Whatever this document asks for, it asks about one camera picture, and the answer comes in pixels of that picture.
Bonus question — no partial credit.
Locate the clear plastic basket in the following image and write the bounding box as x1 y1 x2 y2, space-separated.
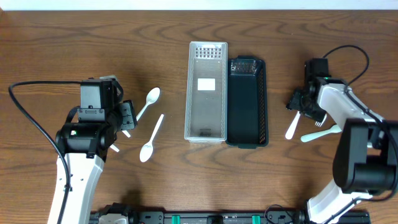
184 41 228 144

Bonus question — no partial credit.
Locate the black cable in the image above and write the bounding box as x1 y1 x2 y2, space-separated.
7 80 82 224
322 44 398 200

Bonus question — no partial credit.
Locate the white spoon bowl down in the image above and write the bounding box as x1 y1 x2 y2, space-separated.
139 114 164 162

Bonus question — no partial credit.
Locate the black plastic basket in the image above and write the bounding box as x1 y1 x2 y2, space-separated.
226 55 269 149

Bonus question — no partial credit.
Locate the left black cable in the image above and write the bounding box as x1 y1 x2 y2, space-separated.
7 80 82 224

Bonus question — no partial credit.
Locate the white fork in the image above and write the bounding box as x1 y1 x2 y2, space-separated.
315 114 327 127

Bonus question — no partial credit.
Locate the white spoon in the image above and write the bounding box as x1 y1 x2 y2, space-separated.
110 144 119 152
285 111 301 139
136 87 160 121
123 130 131 138

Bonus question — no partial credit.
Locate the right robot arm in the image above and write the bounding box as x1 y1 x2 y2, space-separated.
285 58 397 223

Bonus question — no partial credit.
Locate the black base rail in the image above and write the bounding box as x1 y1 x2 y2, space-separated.
90 202 373 224

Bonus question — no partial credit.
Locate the pale green fork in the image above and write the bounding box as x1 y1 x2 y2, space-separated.
300 124 341 142

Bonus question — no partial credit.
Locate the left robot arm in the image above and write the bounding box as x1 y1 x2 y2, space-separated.
48 75 137 223

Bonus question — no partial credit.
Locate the white sticker label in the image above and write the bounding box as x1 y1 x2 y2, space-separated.
197 78 216 91

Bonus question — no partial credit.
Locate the right black cable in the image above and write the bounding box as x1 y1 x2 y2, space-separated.
322 44 398 200

